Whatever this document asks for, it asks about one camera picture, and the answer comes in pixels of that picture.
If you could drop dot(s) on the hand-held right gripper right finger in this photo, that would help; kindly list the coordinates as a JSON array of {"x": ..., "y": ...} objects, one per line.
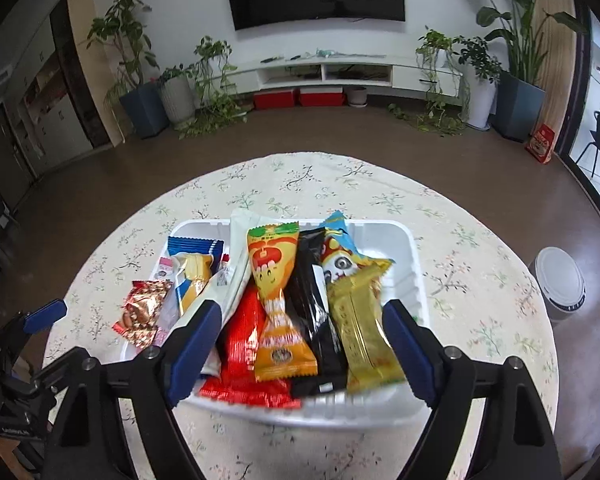
[{"x": 412, "y": 355}]

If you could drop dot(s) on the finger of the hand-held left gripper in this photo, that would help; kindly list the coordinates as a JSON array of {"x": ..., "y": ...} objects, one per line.
[
  {"x": 55, "y": 367},
  {"x": 45, "y": 312}
]

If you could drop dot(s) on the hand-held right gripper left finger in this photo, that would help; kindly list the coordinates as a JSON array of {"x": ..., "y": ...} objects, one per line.
[{"x": 192, "y": 350}]

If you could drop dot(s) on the gold foil snack packet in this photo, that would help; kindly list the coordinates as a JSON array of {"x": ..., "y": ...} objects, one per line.
[{"x": 365, "y": 330}]

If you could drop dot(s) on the blue yellow cake packet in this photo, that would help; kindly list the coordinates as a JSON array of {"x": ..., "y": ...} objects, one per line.
[{"x": 195, "y": 270}]

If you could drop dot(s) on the pink cartoon snack packet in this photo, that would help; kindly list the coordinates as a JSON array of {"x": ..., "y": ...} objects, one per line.
[{"x": 166, "y": 267}]

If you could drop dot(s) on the orange snack packet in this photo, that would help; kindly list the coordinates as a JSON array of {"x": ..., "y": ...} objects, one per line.
[{"x": 275, "y": 285}]

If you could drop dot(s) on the white plastic tray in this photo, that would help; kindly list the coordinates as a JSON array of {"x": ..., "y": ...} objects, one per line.
[{"x": 385, "y": 245}]

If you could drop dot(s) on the long white snack packet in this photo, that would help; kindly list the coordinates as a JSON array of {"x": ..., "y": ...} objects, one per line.
[{"x": 240, "y": 245}]

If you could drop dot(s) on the black snack packet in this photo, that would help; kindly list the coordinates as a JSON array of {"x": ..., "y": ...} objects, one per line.
[{"x": 305, "y": 305}]

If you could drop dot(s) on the blue panda snack packet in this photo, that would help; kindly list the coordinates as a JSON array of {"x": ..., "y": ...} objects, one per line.
[{"x": 337, "y": 255}]

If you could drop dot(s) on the grey round trash bin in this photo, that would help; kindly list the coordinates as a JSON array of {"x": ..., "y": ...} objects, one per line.
[{"x": 560, "y": 280}]

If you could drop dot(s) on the white storage cabinet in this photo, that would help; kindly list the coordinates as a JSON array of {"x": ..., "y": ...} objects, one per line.
[{"x": 55, "y": 125}]

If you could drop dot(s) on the floral tablecloth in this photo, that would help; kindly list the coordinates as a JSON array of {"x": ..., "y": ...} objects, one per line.
[{"x": 305, "y": 185}]

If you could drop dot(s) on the tall plant in blue pot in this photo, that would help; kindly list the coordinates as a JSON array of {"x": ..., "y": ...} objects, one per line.
[{"x": 142, "y": 110}]

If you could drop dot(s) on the trailing green vine plant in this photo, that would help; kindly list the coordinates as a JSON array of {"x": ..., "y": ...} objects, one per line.
[{"x": 212, "y": 110}]

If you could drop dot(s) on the red box on floor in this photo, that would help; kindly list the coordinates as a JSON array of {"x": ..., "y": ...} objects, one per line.
[{"x": 541, "y": 144}]

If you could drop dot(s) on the plant in grey ribbed pot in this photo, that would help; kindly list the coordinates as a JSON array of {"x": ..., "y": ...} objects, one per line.
[{"x": 177, "y": 100}]

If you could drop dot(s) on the small grey plant pot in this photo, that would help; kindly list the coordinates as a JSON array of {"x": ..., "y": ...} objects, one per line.
[{"x": 357, "y": 97}]

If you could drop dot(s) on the bushy plant in white pot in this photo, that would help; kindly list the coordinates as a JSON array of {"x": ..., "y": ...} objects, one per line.
[{"x": 480, "y": 100}]

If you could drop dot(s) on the red storage box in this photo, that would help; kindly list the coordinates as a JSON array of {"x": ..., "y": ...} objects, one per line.
[
  {"x": 321, "y": 96},
  {"x": 275, "y": 99}
]

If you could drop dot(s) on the large-leaf plant in blue pot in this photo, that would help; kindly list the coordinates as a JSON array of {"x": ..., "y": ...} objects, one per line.
[{"x": 520, "y": 105}]

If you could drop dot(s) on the white television cabinet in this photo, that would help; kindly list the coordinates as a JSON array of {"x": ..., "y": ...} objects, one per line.
[{"x": 405, "y": 77}]

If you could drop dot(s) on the black remote control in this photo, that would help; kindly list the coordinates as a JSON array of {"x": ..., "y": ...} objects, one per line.
[{"x": 270, "y": 59}]

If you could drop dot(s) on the beige curtain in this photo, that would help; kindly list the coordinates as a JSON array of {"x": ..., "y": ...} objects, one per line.
[{"x": 555, "y": 85}]

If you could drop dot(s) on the hanging vine plant on cabinet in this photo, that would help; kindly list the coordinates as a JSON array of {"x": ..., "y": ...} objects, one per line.
[{"x": 432, "y": 42}]

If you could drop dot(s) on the pale blue toy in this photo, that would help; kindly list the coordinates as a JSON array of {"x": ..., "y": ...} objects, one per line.
[{"x": 324, "y": 53}]

